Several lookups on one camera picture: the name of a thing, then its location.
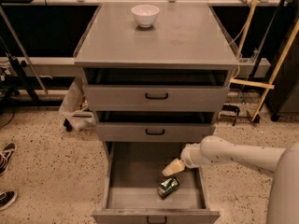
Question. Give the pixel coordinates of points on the grey middle drawer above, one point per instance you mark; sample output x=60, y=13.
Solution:
x=154, y=126

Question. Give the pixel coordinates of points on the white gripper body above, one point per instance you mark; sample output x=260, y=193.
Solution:
x=191, y=157

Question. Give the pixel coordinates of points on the black tripod stand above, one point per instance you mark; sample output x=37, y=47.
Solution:
x=20, y=73

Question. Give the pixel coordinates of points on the grey drawer cabinet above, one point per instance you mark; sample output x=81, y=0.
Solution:
x=185, y=36

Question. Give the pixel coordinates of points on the grey bottom drawer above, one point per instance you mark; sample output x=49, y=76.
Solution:
x=131, y=188

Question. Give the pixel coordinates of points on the grey top drawer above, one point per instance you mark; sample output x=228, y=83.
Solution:
x=120, y=89

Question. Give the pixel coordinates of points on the black sneaker lower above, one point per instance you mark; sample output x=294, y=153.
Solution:
x=7, y=198

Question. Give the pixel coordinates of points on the wooden easel frame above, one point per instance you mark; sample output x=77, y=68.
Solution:
x=259, y=61

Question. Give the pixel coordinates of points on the white ceramic bowl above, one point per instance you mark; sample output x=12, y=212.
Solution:
x=145, y=15

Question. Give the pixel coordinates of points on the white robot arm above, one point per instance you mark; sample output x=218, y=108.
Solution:
x=282, y=164

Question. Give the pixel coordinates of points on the grey drawer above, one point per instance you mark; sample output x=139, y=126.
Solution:
x=120, y=89
x=154, y=126
x=131, y=188

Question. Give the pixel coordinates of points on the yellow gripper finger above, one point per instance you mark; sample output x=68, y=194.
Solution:
x=174, y=167

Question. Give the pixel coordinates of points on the green soda can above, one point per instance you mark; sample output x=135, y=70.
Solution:
x=168, y=186

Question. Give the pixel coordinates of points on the clear plastic bag bin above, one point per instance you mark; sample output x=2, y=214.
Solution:
x=74, y=107

